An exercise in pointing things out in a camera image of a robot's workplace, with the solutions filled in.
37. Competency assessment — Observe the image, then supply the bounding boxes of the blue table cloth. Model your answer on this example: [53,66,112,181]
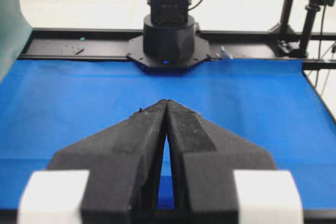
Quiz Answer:
[1,60,335,209]

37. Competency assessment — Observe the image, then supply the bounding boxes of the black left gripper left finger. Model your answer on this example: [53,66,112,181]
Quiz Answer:
[47,100,167,223]

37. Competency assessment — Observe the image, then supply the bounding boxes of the teal backdrop curtain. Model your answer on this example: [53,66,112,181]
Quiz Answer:
[1,0,33,79]

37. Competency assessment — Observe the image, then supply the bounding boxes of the black cable on stand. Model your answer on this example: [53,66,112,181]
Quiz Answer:
[313,0,336,99]

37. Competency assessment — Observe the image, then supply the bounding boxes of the black aluminium frame rail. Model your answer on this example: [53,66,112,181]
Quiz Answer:
[18,28,335,70]

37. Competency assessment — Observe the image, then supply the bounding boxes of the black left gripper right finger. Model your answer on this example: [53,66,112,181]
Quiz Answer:
[166,100,277,223]

